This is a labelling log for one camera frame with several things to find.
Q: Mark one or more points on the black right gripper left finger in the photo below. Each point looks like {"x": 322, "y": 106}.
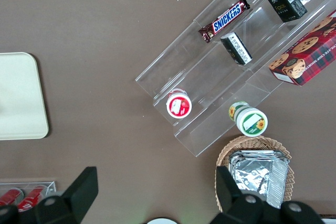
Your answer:
{"x": 76, "y": 195}

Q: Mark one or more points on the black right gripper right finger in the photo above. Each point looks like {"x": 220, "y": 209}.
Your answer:
{"x": 231, "y": 203}

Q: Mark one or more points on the light tan wicker basket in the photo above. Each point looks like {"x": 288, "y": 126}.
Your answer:
{"x": 262, "y": 141}

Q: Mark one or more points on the cream plastic tray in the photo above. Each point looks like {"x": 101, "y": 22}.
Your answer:
{"x": 18, "y": 85}

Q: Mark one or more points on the clear acrylic bottle rack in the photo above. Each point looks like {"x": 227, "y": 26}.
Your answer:
{"x": 51, "y": 186}

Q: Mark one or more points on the silver foil packet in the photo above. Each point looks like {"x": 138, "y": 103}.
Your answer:
{"x": 262, "y": 152}
{"x": 257, "y": 179}

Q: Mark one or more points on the clear acrylic stepped shelf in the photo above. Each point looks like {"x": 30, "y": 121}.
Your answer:
{"x": 199, "y": 134}

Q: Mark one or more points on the green sunflower lidded cup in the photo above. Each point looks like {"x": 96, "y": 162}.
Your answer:
{"x": 252, "y": 121}

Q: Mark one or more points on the red lidded yoghurt cup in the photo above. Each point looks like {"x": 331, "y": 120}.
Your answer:
{"x": 178, "y": 106}

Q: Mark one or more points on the small black white-labelled box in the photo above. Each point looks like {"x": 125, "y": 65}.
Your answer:
{"x": 236, "y": 48}

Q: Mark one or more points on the red tartan cookie box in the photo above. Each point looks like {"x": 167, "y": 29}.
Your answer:
{"x": 309, "y": 58}

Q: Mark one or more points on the brown Snickers bar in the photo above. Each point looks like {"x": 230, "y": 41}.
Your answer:
{"x": 227, "y": 18}

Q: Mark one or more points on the tall black carton box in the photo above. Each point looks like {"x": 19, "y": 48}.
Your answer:
{"x": 286, "y": 6}

